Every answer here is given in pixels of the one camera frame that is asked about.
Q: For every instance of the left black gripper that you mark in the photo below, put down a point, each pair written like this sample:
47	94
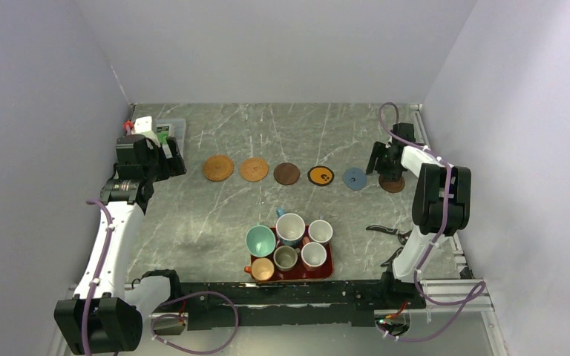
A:
177	163

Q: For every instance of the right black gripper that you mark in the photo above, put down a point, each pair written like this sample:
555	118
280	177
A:
378	150

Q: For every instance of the brown wooden coaster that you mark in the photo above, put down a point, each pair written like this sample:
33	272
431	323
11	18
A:
392	186

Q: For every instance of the blue felt coaster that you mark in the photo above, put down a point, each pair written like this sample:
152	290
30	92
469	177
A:
355	179

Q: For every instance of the woven rattan coaster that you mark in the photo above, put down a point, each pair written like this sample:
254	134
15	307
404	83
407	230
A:
254	169
218	168

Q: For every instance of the black orange smiley coaster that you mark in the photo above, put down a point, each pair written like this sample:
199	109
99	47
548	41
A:
320	175

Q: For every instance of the dark wooden coaster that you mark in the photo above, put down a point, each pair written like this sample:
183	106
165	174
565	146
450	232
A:
286	173

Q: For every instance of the blue white cup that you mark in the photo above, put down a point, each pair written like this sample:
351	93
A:
289	228

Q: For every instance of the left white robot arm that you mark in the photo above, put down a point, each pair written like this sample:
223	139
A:
103	316

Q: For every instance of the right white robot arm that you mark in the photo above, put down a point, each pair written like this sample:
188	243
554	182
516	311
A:
441	204

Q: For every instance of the small white cup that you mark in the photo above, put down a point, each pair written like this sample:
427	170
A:
320	231

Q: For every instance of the teal green cup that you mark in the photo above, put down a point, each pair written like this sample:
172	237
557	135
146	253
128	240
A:
260	241

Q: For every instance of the red white cup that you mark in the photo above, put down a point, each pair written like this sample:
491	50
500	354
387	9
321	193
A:
313	254

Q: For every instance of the orange cup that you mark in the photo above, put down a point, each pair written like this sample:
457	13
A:
261	269

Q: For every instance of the olive green cup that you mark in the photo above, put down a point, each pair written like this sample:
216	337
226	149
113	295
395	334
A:
285	258

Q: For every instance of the clear plastic screw box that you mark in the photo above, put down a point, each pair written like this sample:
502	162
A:
174	127

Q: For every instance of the black pliers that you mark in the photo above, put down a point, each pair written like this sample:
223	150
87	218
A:
402	237

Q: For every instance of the red serving tray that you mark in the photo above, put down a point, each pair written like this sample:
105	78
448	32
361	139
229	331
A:
299	272

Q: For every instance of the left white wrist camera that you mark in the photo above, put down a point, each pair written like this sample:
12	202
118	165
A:
144	126

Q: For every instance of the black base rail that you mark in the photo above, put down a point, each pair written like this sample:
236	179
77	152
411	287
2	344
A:
355	302

